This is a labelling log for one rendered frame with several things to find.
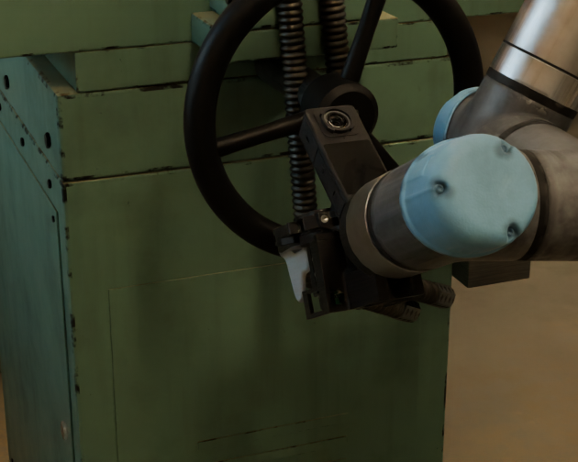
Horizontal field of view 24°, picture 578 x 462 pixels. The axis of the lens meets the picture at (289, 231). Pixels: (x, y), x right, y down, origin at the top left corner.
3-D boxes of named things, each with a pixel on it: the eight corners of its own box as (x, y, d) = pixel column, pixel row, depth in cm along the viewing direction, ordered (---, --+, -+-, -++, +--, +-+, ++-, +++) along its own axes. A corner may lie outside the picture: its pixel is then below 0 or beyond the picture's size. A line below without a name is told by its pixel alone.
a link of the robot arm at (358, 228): (356, 171, 92) (461, 159, 95) (332, 184, 96) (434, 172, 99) (375, 279, 91) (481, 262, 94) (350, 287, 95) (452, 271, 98)
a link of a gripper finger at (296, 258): (269, 311, 115) (305, 298, 107) (258, 244, 116) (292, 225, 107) (303, 305, 116) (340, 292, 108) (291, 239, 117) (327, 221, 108)
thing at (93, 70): (76, 93, 129) (73, 52, 127) (34, 44, 147) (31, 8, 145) (447, 56, 142) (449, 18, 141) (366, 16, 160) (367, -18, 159)
